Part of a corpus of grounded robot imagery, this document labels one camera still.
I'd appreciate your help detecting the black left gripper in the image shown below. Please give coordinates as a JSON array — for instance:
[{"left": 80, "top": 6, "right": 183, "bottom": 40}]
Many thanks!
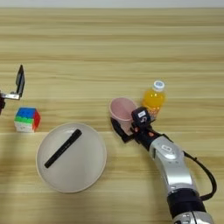
[{"left": 0, "top": 64, "right": 26, "bottom": 116}]

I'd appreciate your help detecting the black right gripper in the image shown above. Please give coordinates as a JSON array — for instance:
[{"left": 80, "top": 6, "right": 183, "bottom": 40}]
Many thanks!
[{"left": 110, "top": 116, "right": 162, "bottom": 150}]

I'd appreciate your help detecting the pink plastic cup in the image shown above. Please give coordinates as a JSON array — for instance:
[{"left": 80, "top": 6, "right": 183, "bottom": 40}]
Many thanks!
[{"left": 108, "top": 97, "right": 138, "bottom": 137}]

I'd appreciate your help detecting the multicolour puzzle cube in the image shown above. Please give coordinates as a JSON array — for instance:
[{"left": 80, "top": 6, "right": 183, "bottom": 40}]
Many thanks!
[{"left": 13, "top": 107, "right": 42, "bottom": 134}]

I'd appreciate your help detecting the orange juice bottle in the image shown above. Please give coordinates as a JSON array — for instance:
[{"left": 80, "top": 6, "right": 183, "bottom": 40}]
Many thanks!
[{"left": 141, "top": 80, "right": 166, "bottom": 121}]

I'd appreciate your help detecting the black marker pen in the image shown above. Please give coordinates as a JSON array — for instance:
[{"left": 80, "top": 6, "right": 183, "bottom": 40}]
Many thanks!
[{"left": 44, "top": 129, "right": 83, "bottom": 169}]

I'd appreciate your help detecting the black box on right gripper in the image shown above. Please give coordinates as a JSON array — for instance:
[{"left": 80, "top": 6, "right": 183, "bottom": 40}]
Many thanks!
[{"left": 130, "top": 107, "right": 152, "bottom": 127}]

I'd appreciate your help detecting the round beige plate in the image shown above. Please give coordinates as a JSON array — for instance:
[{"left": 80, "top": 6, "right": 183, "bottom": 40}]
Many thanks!
[{"left": 35, "top": 122, "right": 108, "bottom": 194}]

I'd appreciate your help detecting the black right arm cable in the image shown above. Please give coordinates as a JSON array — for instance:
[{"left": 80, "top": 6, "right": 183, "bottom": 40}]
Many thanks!
[{"left": 163, "top": 133, "right": 219, "bottom": 202}]

